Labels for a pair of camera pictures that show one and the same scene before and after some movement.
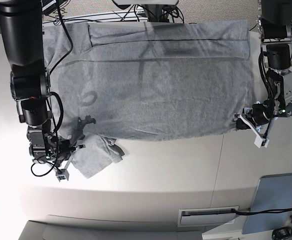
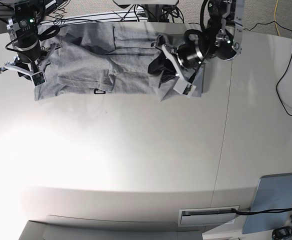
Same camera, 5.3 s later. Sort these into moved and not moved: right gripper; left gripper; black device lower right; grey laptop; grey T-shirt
Moved: grey T-shirt; left gripper; right gripper
Not moved: grey laptop; black device lower right
